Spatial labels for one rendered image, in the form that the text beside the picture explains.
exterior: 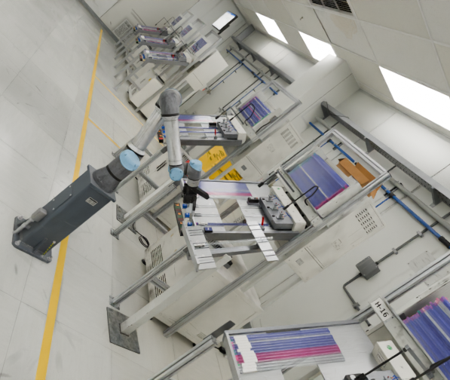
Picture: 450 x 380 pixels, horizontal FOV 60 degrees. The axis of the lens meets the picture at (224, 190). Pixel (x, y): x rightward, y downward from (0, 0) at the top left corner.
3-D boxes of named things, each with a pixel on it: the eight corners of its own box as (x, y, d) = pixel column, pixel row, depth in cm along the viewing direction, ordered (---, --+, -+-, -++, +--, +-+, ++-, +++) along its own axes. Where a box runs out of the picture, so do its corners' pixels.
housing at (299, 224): (290, 239, 266) (295, 222, 259) (267, 201, 306) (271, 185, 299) (301, 239, 268) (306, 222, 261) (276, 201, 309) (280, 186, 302)
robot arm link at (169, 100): (178, 89, 198) (187, 181, 213) (179, 88, 209) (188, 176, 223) (154, 90, 198) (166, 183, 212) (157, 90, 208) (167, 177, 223)
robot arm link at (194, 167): (188, 157, 230) (203, 159, 231) (186, 173, 235) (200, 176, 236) (188, 163, 223) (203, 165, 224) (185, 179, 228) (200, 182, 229)
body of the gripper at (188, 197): (181, 197, 242) (183, 180, 236) (194, 197, 244) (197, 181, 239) (182, 204, 236) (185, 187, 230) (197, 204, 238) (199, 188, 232)
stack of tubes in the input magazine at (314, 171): (315, 208, 259) (348, 184, 255) (287, 173, 301) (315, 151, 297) (323, 219, 266) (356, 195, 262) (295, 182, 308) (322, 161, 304)
